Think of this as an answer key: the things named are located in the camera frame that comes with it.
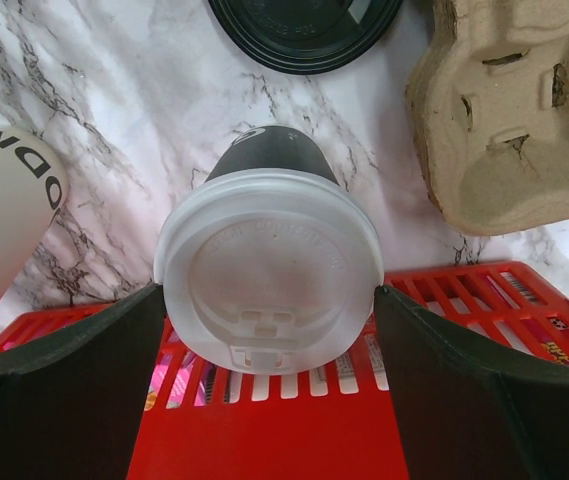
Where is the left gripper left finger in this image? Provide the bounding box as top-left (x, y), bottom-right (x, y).
top-left (0, 284), bottom-right (166, 479)

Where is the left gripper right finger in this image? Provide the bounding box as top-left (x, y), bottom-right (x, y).
top-left (374, 285), bottom-right (569, 479)

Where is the black paper coffee cup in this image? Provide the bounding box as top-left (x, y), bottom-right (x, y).
top-left (205, 125), bottom-right (339, 185)

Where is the black plastic cup lid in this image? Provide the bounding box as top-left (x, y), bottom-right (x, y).
top-left (209, 0), bottom-right (402, 75)

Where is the cardboard cup carrier tray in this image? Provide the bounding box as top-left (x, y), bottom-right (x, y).
top-left (406, 1), bottom-right (569, 236)

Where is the white plastic cup lid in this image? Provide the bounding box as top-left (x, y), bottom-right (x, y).
top-left (154, 169), bottom-right (384, 375)

